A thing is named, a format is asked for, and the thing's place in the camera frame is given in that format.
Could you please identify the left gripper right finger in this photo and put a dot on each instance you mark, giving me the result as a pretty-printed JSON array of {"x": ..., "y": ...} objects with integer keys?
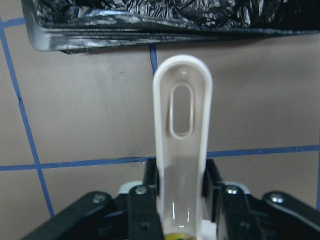
[{"x": 240, "y": 216}]

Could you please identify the black lined trash bin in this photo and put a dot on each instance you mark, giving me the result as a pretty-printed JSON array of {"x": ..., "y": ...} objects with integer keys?
[{"x": 78, "y": 26}]

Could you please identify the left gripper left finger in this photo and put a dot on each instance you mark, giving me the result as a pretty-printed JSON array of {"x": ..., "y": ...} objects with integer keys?
[{"x": 98, "y": 216}]

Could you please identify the beige plastic dustpan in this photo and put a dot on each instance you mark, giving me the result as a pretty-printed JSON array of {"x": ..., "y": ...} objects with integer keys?
[{"x": 182, "y": 96}]

